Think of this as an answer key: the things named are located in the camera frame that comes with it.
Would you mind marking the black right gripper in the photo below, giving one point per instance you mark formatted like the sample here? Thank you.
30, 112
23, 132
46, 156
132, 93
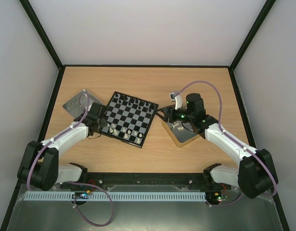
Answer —
168, 114

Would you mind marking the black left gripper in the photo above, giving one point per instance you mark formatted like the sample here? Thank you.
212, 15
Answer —
103, 123

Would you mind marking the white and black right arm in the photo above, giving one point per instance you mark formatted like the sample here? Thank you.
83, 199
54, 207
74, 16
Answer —
255, 171

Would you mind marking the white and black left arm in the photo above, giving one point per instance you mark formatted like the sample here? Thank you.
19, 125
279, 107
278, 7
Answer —
40, 163

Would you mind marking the black chess pieces row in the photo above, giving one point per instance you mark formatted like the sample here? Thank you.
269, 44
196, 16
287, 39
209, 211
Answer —
127, 103

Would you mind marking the left circuit board with LED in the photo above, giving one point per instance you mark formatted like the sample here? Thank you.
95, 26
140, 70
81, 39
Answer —
83, 195

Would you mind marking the circuit board with led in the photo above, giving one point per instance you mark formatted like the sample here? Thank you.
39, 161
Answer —
83, 195
217, 197

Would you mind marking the right circuit board with LED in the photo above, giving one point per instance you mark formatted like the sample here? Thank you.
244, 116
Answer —
217, 197

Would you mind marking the gold rimmed metal tin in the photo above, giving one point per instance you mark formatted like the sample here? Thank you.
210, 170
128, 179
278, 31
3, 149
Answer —
183, 137

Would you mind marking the silver textured metal tray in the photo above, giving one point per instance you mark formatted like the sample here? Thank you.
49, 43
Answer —
78, 103

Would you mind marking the black and silver chessboard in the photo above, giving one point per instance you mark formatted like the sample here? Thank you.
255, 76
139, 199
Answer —
135, 121

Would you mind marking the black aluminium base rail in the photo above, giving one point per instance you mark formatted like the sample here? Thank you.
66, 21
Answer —
192, 181

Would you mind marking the light blue slotted cable duct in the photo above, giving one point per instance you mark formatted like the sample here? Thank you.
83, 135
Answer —
120, 196

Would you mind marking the black cage frame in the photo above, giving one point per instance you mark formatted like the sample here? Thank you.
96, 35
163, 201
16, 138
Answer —
61, 67

